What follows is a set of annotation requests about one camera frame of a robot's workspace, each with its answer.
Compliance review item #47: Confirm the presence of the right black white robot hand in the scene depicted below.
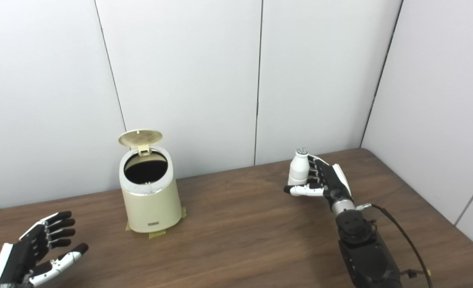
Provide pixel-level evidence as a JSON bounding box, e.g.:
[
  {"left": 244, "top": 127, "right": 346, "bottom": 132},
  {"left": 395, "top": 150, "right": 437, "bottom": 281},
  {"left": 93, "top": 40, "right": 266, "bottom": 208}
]
[{"left": 283, "top": 155, "right": 353, "bottom": 208}]

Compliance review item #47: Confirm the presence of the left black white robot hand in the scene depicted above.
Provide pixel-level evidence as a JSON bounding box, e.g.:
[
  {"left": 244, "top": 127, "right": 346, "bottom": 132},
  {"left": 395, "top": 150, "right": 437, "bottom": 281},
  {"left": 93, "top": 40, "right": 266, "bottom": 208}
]
[{"left": 0, "top": 211, "right": 89, "bottom": 288}]

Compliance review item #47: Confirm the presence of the small white plastic bottle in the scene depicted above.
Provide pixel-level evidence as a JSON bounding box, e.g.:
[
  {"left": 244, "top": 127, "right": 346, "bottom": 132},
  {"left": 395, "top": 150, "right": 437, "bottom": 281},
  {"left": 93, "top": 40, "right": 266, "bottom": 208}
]
[{"left": 287, "top": 148, "right": 310, "bottom": 186}]

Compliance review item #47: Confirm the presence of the cream round bin lid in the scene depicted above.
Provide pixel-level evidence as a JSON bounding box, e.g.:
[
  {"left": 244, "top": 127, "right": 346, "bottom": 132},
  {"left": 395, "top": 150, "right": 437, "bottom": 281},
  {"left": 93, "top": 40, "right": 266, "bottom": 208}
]
[{"left": 118, "top": 129, "right": 163, "bottom": 156}]

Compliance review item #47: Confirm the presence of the cream-colored round bin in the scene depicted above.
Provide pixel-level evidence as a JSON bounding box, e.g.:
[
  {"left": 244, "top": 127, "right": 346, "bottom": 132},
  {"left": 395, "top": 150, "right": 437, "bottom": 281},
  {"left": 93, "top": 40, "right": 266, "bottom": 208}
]
[{"left": 119, "top": 146, "right": 182, "bottom": 234}]

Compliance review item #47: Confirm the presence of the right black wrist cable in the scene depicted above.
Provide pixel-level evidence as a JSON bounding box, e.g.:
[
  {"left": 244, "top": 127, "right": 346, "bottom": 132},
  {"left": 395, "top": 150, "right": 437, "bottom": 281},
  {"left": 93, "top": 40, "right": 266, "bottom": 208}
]
[{"left": 355, "top": 203, "right": 435, "bottom": 288}]

